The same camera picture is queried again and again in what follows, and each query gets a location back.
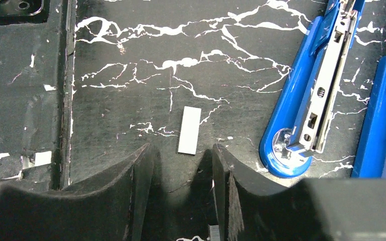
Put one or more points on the blue stapler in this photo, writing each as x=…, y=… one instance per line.
x=370, y=159
x=301, y=119

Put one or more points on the white staple strip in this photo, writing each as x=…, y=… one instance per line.
x=214, y=233
x=189, y=131

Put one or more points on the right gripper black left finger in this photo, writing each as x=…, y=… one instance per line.
x=109, y=205

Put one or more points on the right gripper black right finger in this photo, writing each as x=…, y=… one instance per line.
x=250, y=206

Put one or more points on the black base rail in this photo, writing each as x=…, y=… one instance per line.
x=33, y=63

